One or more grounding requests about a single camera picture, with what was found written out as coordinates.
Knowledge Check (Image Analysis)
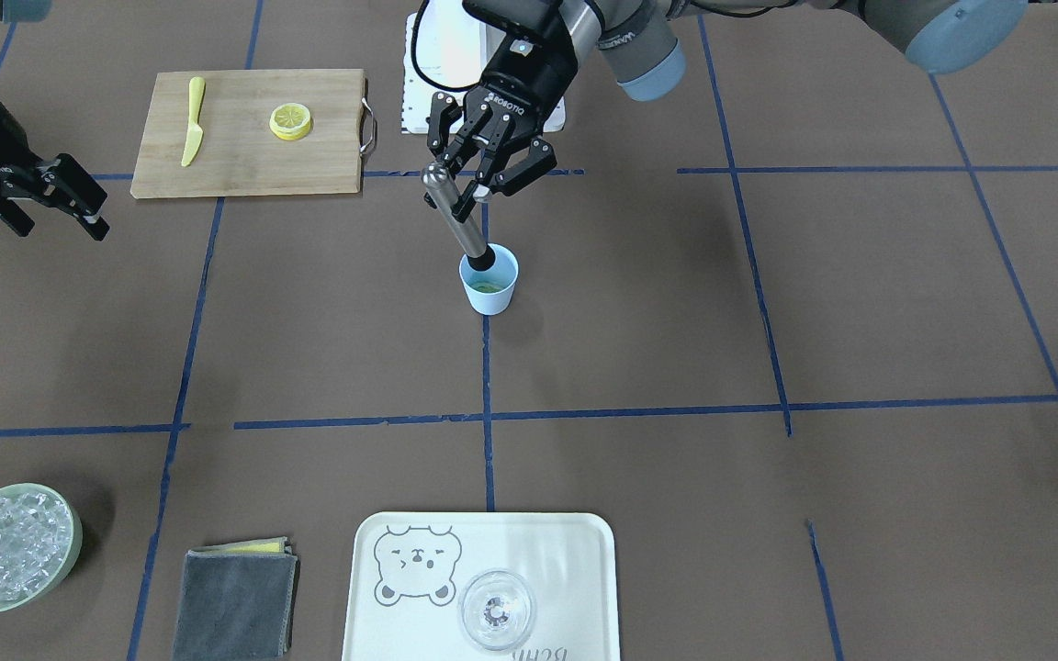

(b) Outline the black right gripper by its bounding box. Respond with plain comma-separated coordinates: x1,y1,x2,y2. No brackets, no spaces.
0,100,110,241

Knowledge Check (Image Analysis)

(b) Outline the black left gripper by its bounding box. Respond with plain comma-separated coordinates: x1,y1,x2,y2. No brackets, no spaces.
427,1,605,221

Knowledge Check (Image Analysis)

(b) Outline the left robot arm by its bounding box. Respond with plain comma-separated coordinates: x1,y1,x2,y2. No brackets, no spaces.
402,1,1028,223

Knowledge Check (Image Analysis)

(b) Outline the light blue cup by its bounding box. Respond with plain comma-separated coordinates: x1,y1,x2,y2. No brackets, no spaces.
458,243,519,317

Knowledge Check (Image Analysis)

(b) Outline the lemon slice on board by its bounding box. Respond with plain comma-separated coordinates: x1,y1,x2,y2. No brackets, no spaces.
268,102,312,141

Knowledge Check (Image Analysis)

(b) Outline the yellow plastic knife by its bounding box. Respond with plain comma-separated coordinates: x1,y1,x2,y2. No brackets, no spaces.
180,76,206,168

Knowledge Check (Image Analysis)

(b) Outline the bamboo cutting board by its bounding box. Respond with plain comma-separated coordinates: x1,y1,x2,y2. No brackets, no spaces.
130,70,368,200

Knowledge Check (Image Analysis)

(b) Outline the green bowl of ice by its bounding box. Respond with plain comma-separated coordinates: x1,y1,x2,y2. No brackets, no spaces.
0,484,84,612

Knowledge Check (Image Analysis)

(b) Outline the cream bear tray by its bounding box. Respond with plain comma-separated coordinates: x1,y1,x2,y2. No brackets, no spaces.
342,511,622,660

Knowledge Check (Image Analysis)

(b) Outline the grey folded cloth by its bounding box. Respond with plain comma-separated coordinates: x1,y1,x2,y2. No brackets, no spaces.
171,536,298,660

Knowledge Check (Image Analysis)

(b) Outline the clear wine glass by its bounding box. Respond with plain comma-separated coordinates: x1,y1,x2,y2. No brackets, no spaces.
459,569,537,653

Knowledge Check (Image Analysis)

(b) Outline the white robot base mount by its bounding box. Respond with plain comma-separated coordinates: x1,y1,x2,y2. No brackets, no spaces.
400,1,505,135

